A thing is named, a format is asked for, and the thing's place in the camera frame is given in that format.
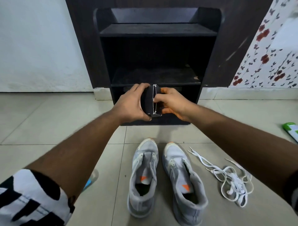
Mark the person's left hand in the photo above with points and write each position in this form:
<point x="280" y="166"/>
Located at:
<point x="129" y="107"/>

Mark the clear plastic box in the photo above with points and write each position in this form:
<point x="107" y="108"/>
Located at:
<point x="147" y="100"/>

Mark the dark brown wooden cabinet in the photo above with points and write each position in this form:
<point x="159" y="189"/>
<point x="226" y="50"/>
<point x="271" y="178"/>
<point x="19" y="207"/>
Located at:
<point x="83" y="46"/>

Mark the person's right hand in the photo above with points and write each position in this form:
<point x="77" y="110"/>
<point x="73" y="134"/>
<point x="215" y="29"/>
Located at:
<point x="178" y="106"/>

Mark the blue transparent bottle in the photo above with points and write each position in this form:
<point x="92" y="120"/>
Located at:
<point x="92" y="179"/>

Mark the green blue white bottle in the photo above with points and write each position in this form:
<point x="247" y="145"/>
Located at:
<point x="292" y="130"/>

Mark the person's right forearm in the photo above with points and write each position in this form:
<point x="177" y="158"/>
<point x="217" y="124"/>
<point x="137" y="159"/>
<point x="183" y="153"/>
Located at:
<point x="244" y="144"/>

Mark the black open shelf box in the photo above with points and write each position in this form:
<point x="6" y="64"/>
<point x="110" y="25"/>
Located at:
<point x="158" y="30"/>

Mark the grey sneaker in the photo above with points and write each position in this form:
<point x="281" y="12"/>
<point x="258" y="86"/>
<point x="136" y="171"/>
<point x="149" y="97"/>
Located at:
<point x="142" y="202"/>
<point x="177" y="153"/>

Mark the zebra striped garment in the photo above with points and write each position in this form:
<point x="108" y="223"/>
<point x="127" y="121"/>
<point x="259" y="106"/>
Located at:
<point x="28" y="198"/>

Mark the white floral patterned sheet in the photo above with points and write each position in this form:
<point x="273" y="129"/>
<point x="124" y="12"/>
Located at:
<point x="267" y="58"/>

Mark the person's left forearm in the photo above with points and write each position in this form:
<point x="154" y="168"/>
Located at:
<point x="76" y="151"/>

